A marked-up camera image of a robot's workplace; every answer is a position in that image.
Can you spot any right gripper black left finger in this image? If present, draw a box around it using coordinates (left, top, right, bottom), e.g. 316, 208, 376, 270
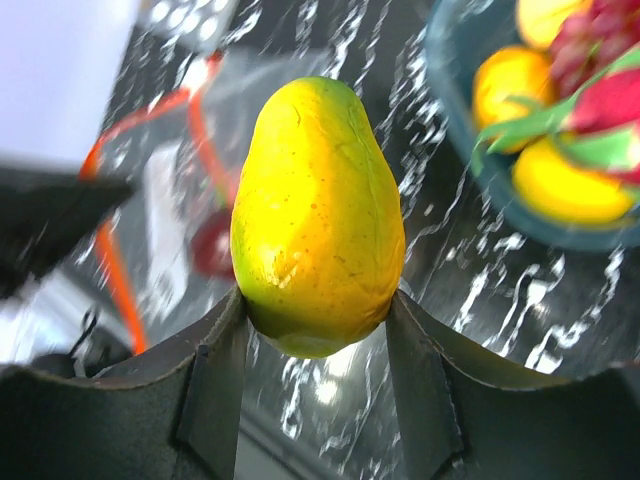
1, 289, 248, 479

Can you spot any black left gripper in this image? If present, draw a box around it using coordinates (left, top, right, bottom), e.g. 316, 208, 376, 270
1, 167, 134, 300

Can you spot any transparent blue plastic fruit tray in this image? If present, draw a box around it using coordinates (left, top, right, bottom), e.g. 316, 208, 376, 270
424, 0, 639, 252

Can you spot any clear zip top bag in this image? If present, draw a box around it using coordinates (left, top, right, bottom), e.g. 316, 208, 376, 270
71, 47, 327, 353

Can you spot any yellow lemon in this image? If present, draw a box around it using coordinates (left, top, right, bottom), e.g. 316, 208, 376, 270
512, 138, 636, 226

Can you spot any pink dragon fruit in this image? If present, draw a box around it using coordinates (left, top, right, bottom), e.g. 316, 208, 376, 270
472, 46, 639, 188

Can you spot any yellow green mango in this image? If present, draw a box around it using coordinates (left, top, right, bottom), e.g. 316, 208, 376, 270
231, 76, 405, 358

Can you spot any purple grape bunch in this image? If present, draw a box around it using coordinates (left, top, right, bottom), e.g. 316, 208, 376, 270
550, 0, 639, 98

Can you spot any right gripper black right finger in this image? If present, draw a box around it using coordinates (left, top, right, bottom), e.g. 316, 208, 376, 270
387, 292, 639, 479

